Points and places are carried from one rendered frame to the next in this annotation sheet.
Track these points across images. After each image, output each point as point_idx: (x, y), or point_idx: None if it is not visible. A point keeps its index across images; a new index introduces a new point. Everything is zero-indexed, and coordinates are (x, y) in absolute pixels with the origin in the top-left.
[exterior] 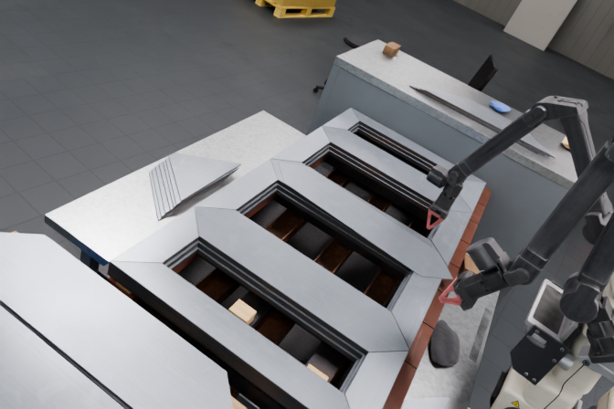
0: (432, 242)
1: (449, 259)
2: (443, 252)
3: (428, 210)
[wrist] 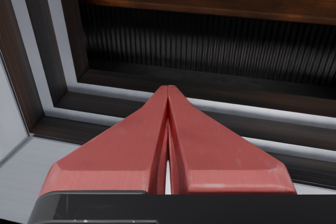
0: (23, 144)
1: (3, 217)
2: (15, 195)
3: (45, 180)
